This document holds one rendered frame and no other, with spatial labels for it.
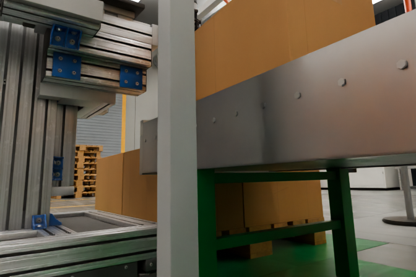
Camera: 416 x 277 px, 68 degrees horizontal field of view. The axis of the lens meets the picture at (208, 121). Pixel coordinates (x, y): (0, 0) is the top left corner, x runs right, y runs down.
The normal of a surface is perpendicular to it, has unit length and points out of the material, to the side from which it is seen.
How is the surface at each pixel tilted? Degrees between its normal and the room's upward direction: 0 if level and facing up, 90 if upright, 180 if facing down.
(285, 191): 90
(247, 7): 90
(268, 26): 90
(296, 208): 90
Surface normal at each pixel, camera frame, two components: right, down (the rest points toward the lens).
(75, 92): 0.59, -0.16
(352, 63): -0.83, -0.08
